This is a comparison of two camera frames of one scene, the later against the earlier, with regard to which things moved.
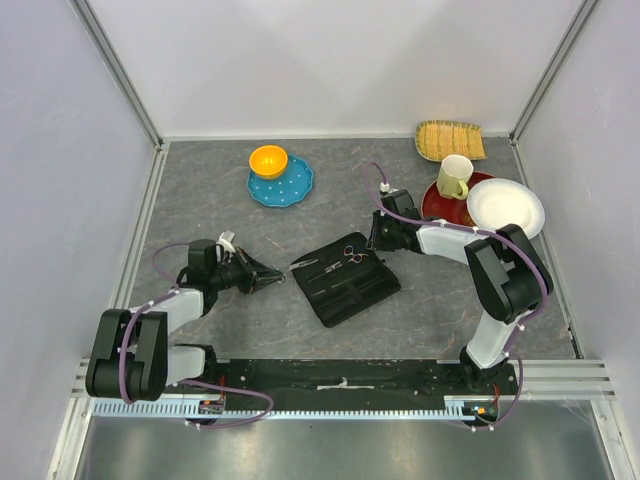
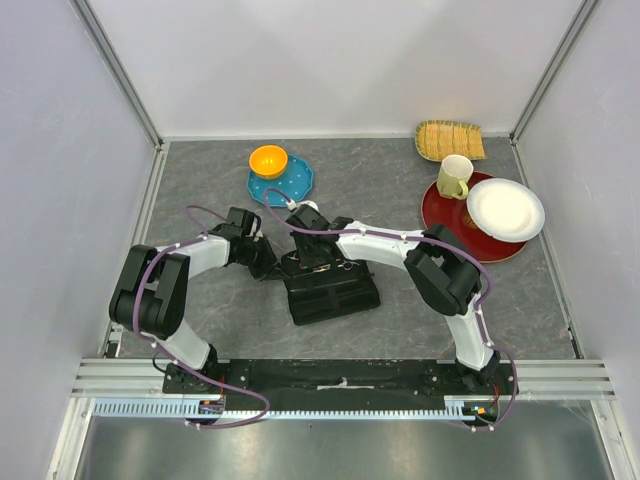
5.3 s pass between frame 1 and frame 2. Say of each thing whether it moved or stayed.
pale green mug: stayed
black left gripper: moved
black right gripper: moved
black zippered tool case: moved
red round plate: stayed
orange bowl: stayed
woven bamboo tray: stayed
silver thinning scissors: moved
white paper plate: stayed
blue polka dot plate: stayed
